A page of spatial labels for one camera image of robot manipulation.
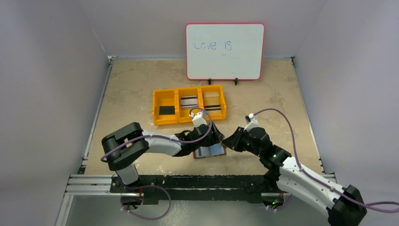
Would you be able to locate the aluminium frame rail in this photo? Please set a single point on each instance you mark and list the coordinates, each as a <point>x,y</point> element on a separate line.
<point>81,184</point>

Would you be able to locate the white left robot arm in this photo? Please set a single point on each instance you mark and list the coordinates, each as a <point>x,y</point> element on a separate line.
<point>124,146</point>

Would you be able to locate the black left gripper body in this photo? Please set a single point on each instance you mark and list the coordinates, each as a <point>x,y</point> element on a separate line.
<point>213,139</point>

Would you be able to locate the brown leather card holder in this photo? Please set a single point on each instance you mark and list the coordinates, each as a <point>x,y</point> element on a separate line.
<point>209,152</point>

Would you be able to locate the black card in bin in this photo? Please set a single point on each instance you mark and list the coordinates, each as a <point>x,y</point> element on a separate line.
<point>166,110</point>

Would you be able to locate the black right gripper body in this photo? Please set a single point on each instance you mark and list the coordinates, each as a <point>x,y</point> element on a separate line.
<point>240,139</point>

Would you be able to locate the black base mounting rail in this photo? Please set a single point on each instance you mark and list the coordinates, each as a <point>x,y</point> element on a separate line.
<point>254,189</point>

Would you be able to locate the yellow three-compartment plastic bin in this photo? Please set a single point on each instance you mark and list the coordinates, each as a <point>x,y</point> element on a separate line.
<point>175,106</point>

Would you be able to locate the striped card stack in bin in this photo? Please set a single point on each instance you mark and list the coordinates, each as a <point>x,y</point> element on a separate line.
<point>188,101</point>

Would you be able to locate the pink-framed whiteboard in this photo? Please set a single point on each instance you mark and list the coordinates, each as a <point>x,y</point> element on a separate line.
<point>224,51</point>

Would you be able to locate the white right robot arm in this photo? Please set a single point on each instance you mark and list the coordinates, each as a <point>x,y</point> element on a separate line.
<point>321,193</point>

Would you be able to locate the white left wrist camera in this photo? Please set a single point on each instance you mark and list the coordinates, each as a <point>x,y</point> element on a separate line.
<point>198,118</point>

